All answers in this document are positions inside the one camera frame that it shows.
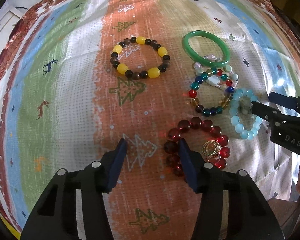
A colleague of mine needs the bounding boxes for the light blue bead bracelet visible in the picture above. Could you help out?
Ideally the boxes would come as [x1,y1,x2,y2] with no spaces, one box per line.
[229,87,263,140]

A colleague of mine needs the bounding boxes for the gold wire rings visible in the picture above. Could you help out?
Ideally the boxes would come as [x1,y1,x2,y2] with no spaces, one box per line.
[201,140,221,159]

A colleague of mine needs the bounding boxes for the multicolour glass bead bracelet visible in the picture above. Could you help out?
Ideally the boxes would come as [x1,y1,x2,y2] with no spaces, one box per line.
[188,67,236,118]

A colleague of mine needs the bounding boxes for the white pearl shell bracelet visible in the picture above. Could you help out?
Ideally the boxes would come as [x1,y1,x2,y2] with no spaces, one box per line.
[193,54,240,90]

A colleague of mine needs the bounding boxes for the red bead bracelet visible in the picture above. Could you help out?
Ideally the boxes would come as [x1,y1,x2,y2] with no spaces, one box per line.
[163,116,231,181]

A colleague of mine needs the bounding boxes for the green jade bangle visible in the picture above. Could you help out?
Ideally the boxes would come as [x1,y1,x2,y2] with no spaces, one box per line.
[181,30,230,68]

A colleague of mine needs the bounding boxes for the yellow brown bead bracelet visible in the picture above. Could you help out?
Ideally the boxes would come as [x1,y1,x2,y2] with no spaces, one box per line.
[110,36,171,81]

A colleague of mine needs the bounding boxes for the striped colourful mat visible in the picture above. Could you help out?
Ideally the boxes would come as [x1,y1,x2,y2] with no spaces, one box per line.
[0,0,300,238]

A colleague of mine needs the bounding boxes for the white wooden headboard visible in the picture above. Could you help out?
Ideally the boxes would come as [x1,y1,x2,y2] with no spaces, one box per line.
[0,5,23,53]

